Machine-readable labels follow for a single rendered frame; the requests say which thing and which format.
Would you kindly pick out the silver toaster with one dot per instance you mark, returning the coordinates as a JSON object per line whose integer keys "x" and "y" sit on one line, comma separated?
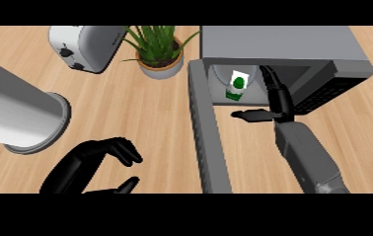
{"x": 87, "y": 47}

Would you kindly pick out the grey microwave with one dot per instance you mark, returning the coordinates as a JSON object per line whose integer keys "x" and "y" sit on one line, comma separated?
{"x": 291, "y": 55}

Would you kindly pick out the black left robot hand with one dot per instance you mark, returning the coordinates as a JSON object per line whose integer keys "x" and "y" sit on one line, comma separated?
{"x": 72, "y": 169}

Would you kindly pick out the grey cylindrical container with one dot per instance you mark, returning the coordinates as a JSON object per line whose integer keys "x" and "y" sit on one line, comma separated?
{"x": 27, "y": 115}

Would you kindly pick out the green potted plant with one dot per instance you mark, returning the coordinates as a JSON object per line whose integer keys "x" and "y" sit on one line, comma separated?
{"x": 157, "y": 50}

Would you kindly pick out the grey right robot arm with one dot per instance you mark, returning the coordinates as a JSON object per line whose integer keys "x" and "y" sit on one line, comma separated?
{"x": 308, "y": 157}

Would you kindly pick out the white and green milk carton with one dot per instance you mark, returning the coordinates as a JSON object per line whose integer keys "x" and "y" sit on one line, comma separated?
{"x": 236, "y": 86}

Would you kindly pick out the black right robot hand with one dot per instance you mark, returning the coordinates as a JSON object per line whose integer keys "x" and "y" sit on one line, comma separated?
{"x": 279, "y": 96}

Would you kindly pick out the grey microwave door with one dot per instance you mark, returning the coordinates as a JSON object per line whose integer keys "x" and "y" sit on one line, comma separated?
{"x": 207, "y": 128}

